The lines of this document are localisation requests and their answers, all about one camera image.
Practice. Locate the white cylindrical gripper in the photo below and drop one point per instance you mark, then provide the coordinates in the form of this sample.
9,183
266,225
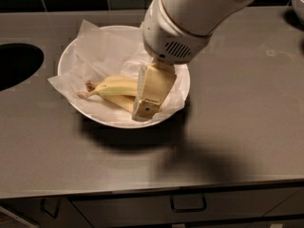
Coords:
167,38

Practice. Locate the yellow banana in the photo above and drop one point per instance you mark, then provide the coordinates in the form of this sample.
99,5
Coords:
123,87
125,102

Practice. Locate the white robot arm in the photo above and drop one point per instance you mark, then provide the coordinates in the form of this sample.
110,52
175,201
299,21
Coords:
201,17

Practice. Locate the white ceramic bowl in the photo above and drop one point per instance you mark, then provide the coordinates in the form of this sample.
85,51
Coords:
68,56

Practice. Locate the white crumpled paper liner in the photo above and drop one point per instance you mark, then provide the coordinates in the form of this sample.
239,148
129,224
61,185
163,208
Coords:
101,53

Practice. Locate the grey cabinet drawer front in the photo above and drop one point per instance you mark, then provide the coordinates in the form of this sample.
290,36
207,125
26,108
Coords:
220,206

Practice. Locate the black drawer handle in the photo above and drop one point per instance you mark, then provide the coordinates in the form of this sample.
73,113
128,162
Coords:
188,203

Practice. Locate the black left cabinet handle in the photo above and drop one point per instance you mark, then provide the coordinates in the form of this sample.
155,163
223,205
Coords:
50,206

